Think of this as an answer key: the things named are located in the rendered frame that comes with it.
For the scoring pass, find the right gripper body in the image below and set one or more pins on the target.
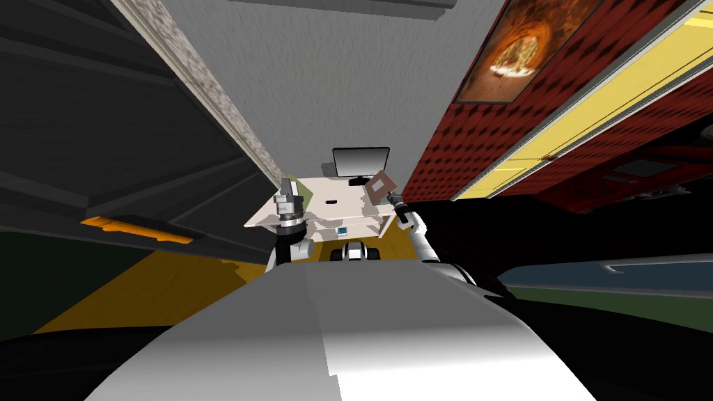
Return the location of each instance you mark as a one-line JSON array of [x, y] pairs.
[[394, 199]]

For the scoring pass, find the brown book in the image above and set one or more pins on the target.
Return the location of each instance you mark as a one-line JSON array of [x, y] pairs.
[[381, 185]]

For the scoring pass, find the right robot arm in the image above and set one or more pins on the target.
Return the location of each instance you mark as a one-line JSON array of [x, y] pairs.
[[419, 236]]

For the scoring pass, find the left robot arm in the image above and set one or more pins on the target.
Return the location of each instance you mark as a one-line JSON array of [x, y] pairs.
[[289, 245]]

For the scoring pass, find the black computer monitor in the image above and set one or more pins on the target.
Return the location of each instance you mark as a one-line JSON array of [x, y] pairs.
[[361, 161]]

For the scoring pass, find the white desk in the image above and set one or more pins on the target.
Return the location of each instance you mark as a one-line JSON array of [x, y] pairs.
[[334, 214]]

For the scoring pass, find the green flat book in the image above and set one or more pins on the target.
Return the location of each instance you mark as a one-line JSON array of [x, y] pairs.
[[304, 192]]

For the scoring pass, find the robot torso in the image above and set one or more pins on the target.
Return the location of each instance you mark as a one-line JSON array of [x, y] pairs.
[[345, 334]]

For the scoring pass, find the orange framed wall picture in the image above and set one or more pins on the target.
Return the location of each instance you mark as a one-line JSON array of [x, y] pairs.
[[515, 50]]

